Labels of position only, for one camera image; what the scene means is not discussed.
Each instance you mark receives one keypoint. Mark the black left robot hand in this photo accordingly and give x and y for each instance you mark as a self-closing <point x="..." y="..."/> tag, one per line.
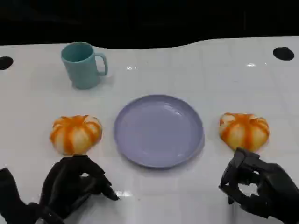
<point x="63" y="184"/>

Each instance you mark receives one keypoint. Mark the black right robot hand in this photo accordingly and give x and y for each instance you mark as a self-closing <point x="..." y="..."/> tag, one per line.
<point x="275" y="186"/>

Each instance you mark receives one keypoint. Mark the orange white toy bread roll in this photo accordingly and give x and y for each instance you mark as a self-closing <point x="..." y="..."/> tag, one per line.
<point x="74" y="135"/>
<point x="243" y="133"/>

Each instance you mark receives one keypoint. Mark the lilac plate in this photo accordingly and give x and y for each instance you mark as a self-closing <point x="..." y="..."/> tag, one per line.
<point x="158" y="130"/>

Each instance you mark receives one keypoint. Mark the pale green mug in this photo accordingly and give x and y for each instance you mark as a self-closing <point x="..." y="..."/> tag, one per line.
<point x="81" y="70"/>

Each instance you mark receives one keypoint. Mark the black backdrop cloth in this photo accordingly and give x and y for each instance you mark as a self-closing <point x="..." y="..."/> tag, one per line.
<point x="149" y="21"/>

